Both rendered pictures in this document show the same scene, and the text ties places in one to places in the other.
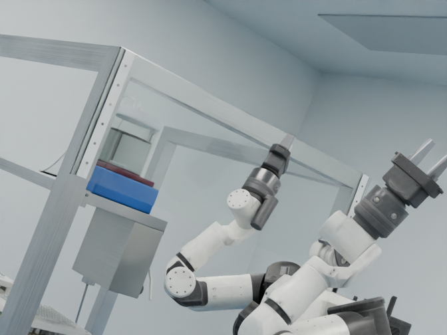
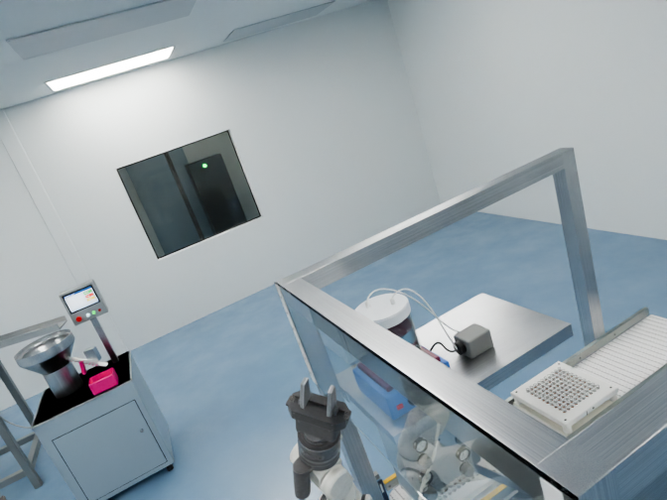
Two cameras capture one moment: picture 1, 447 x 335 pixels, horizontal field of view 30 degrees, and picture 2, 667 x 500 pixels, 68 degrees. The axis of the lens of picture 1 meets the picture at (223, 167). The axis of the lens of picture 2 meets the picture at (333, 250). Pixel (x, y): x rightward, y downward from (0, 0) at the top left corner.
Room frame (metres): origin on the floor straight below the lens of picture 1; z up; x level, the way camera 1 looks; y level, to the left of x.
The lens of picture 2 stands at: (2.68, -0.88, 2.09)
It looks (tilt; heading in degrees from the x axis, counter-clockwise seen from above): 18 degrees down; 109
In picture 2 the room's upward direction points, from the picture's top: 19 degrees counter-clockwise
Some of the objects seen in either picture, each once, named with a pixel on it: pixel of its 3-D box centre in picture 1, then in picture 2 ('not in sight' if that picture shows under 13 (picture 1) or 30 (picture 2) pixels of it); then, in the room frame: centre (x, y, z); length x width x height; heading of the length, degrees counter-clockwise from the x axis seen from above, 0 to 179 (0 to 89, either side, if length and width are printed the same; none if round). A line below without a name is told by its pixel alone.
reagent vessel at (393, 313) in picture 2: not in sight; (387, 330); (2.36, 0.28, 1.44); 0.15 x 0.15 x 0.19
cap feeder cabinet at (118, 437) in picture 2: not in sight; (110, 429); (-0.12, 1.48, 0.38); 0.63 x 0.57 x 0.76; 37
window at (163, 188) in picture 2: not in sight; (193, 193); (-0.54, 4.37, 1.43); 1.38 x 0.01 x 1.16; 37
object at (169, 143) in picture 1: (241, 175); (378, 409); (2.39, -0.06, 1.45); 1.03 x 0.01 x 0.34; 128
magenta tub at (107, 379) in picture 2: not in sight; (103, 381); (0.12, 1.41, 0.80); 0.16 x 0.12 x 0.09; 37
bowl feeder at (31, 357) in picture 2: not in sight; (66, 362); (-0.19, 1.49, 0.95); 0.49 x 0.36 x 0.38; 37
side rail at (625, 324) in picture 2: not in sight; (531, 388); (2.69, 0.75, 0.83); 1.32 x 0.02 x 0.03; 38
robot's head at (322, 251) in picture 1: (328, 260); not in sight; (2.00, -0.32, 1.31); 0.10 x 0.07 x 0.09; 20
